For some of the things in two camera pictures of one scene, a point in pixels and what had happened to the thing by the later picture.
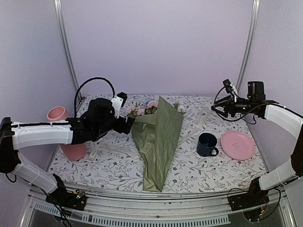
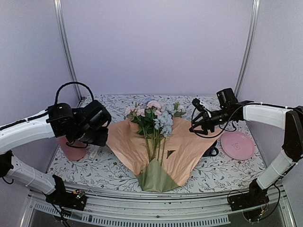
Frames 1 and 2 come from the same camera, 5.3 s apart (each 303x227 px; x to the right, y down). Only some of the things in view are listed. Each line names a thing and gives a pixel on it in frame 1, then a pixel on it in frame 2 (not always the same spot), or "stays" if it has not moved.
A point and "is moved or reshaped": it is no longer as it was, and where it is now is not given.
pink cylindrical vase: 75,152 stays
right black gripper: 229,106 -> 203,122
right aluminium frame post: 249,46 stays
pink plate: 237,145 stays
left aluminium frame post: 59,21 stays
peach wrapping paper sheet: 155,130 is moved or reshaped
